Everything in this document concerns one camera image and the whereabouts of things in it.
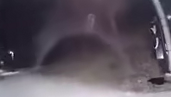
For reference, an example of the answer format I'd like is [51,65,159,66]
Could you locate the leaf-strewn grass verge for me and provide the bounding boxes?
[35,32,171,97]

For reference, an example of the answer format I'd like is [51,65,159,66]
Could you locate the small dark lump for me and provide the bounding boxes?
[147,74,167,88]

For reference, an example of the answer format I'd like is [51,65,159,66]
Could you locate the grey lamp pole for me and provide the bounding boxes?
[143,0,171,84]

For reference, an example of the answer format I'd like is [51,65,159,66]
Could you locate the dark box with pale panel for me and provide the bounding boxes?
[146,16,168,63]

